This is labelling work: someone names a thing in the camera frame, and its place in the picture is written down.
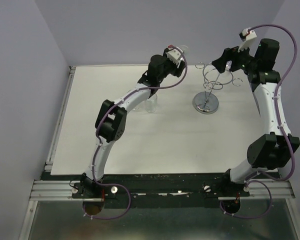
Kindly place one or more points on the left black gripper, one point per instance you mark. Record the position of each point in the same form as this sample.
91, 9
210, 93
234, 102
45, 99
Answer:
176, 72

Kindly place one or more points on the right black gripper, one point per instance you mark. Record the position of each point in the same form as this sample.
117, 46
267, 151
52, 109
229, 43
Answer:
229, 54

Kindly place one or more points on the clear wine glass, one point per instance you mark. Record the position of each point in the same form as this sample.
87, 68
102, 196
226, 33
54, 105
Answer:
228, 66
151, 104
184, 49
137, 108

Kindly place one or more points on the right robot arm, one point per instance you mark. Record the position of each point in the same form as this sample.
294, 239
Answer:
275, 147

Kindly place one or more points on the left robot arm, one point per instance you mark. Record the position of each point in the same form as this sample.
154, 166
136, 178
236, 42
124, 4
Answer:
111, 120

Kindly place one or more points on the chrome wine glass rack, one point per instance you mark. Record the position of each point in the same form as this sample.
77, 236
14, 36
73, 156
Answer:
206, 102

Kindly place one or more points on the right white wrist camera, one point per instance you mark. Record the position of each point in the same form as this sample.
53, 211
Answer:
247, 36

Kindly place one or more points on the aluminium frame profile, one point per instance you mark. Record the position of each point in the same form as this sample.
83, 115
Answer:
53, 214

